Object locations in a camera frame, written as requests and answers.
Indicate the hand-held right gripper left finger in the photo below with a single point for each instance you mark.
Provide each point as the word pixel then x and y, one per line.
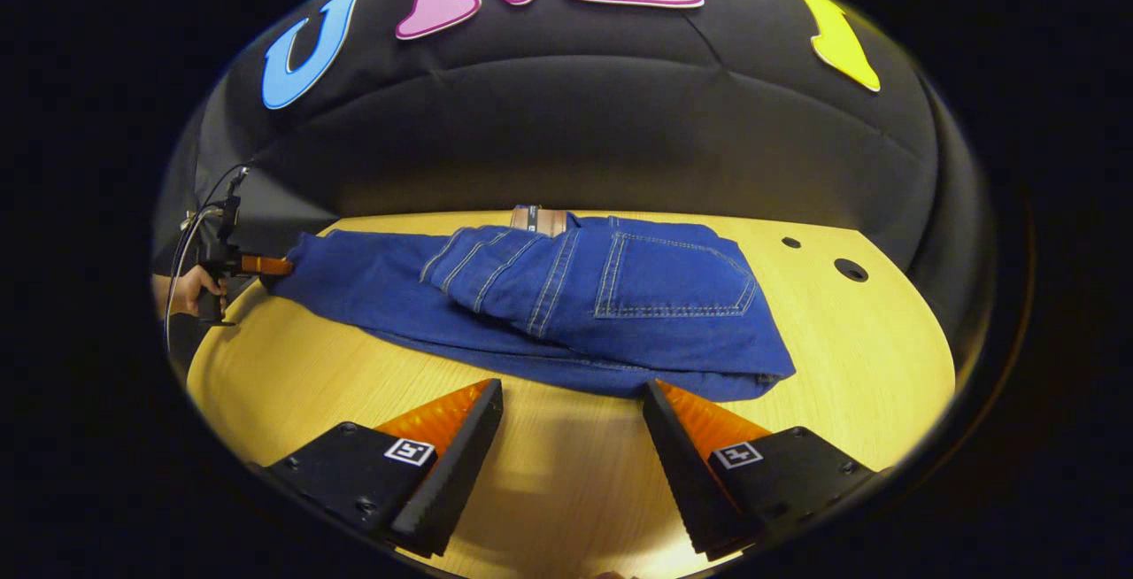
pixel 451 482

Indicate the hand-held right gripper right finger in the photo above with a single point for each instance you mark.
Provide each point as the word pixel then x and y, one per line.
pixel 682 473

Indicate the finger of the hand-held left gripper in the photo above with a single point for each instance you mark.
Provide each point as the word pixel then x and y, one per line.
pixel 265 266

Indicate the blue denim jeans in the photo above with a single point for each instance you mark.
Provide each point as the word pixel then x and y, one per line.
pixel 531 296

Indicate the black backdrop cloth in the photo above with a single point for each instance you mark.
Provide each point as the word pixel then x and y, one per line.
pixel 575 119

